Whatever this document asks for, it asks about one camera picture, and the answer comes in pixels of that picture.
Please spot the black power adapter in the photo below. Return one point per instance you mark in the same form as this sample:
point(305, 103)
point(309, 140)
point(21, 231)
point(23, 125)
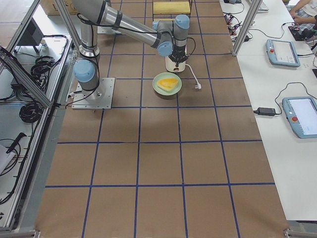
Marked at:
point(266, 112)

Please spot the wooden step shelf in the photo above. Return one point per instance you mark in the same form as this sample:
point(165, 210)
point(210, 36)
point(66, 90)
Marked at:
point(171, 7)

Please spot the far teach pendant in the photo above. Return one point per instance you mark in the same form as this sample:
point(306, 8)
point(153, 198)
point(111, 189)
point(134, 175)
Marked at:
point(282, 53)

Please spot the aluminium frame post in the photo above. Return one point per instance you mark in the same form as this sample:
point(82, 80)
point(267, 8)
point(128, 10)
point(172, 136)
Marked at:
point(250, 16)

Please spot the black wire basket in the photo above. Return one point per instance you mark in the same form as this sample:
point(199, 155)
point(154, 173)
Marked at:
point(168, 16)

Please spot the white toaster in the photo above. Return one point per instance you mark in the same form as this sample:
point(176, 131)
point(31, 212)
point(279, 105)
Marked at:
point(171, 67)

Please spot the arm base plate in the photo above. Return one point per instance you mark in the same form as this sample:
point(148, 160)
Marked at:
point(108, 31)
point(100, 99)

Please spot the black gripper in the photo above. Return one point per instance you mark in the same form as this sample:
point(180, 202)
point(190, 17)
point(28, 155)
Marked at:
point(179, 51)

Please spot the brown paper table cover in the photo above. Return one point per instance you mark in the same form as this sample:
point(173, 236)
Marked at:
point(189, 166)

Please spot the near teach pendant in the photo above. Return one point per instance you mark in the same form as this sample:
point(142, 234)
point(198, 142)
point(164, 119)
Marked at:
point(301, 113)

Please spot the triangular bread on plate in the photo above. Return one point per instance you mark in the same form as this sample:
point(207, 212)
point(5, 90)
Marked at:
point(167, 84)

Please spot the green plate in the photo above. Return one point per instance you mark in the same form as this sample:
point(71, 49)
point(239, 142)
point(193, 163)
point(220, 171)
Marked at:
point(166, 75)

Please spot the teach pendant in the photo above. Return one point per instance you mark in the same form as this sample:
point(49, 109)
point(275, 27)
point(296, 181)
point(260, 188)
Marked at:
point(301, 113)
point(282, 53)

